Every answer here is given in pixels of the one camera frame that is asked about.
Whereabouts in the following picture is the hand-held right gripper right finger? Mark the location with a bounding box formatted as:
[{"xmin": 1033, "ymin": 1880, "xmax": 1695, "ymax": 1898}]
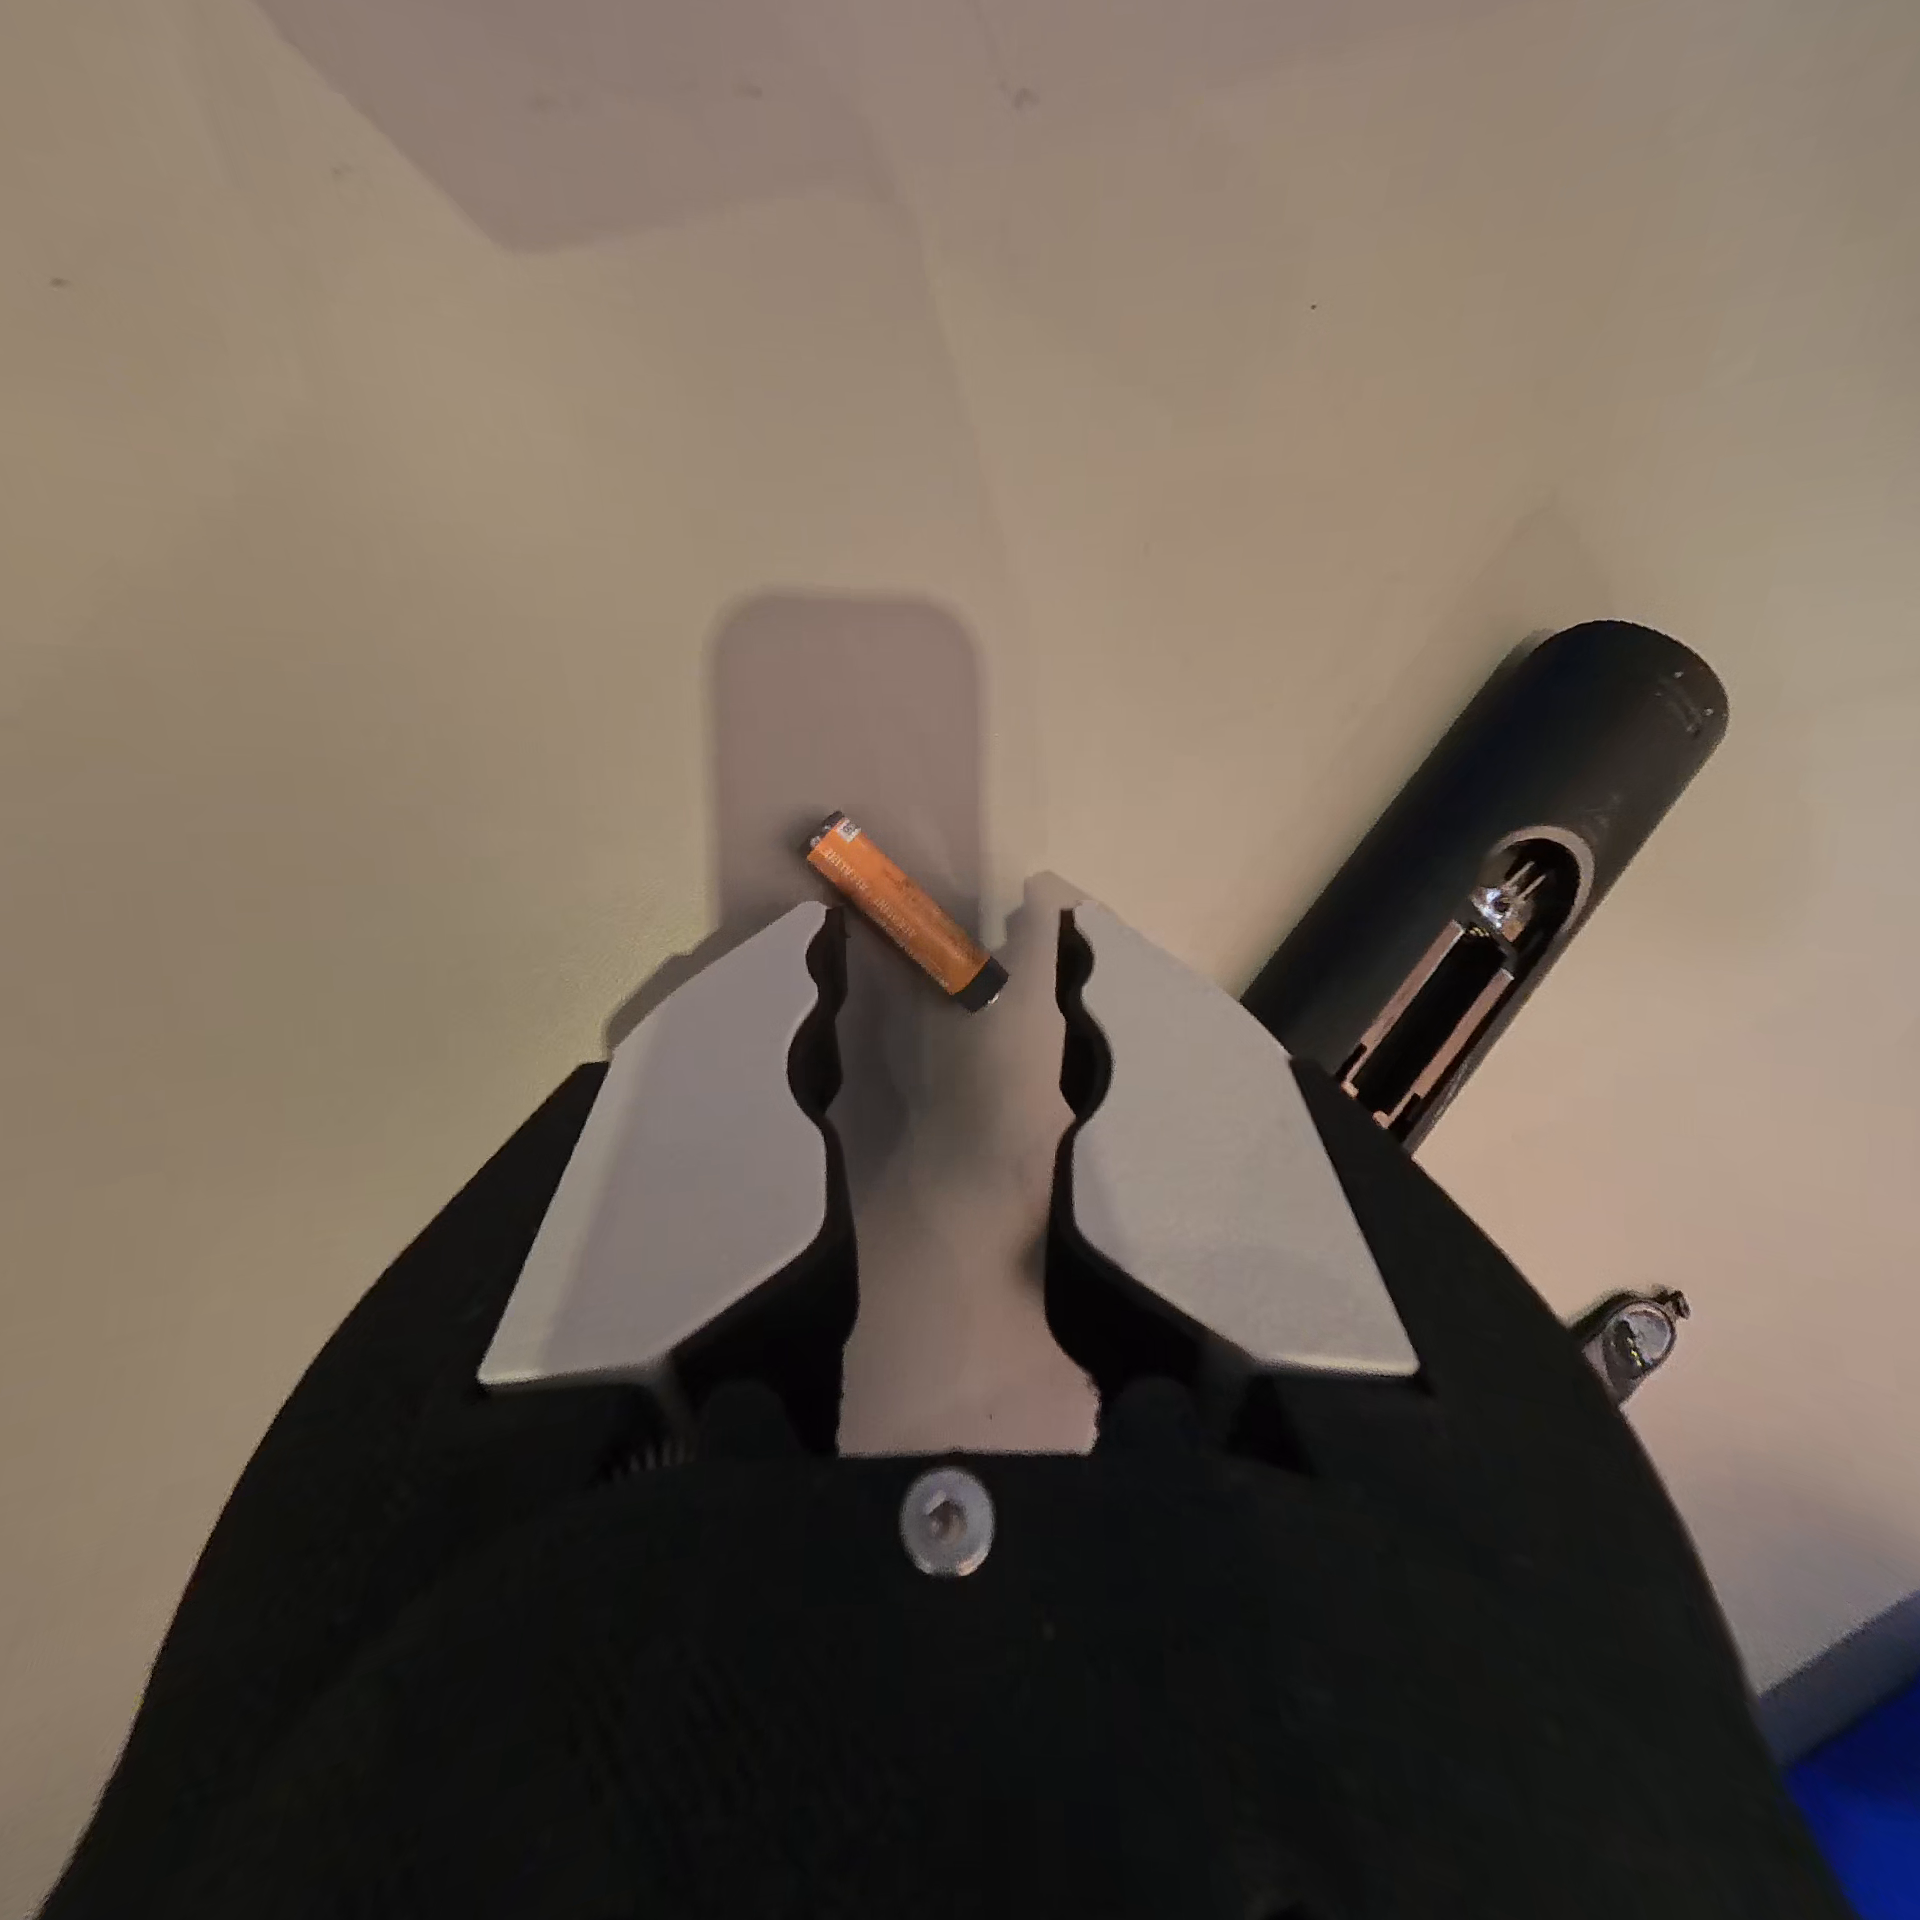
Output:
[{"xmin": 1020, "ymin": 873, "xmax": 1425, "ymax": 1379}]

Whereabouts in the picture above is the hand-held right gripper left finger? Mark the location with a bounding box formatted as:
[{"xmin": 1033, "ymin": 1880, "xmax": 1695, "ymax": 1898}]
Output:
[{"xmin": 477, "ymin": 900, "xmax": 857, "ymax": 1391}]

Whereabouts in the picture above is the orange aaa battery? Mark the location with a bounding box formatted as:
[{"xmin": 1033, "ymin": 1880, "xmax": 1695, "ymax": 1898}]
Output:
[{"xmin": 805, "ymin": 810, "xmax": 1010, "ymax": 1016}]

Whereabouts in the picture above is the black remote control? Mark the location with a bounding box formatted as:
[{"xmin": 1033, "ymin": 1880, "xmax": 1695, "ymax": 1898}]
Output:
[{"xmin": 1241, "ymin": 617, "xmax": 1730, "ymax": 1158}]

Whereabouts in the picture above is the blue plastic bin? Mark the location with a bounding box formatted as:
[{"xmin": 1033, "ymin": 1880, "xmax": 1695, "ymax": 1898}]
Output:
[{"xmin": 1756, "ymin": 1599, "xmax": 1920, "ymax": 1920}]

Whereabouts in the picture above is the small metal clip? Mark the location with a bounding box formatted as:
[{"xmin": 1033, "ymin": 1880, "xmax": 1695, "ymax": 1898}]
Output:
[{"xmin": 1568, "ymin": 1286, "xmax": 1695, "ymax": 1408}]

